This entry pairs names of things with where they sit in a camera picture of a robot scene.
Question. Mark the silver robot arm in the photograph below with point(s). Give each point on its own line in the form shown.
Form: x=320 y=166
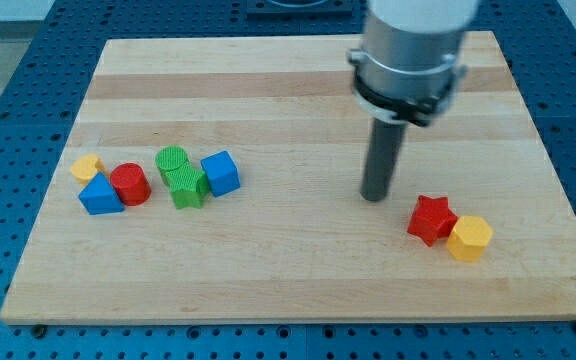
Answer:
x=406 y=67

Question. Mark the blue cube block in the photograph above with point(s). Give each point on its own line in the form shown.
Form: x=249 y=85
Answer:
x=222 y=173

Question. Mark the green star block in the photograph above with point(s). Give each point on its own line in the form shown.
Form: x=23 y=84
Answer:
x=188 y=186

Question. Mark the red star block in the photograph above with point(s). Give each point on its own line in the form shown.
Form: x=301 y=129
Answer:
x=432 y=219

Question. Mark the wooden board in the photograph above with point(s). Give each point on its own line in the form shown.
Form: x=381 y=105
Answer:
x=295 y=243

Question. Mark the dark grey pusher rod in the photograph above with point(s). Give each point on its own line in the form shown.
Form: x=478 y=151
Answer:
x=384 y=146

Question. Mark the green cylinder block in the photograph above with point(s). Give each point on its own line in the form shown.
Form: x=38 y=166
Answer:
x=169 y=159

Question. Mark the red cylinder block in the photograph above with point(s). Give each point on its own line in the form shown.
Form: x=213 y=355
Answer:
x=130 y=183

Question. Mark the yellow hexagon block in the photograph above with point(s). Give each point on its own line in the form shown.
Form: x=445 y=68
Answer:
x=469 y=238

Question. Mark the blue triangle block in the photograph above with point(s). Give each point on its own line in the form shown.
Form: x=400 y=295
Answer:
x=99 y=197

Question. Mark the yellow heart block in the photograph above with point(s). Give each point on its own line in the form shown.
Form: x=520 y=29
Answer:
x=85 y=168

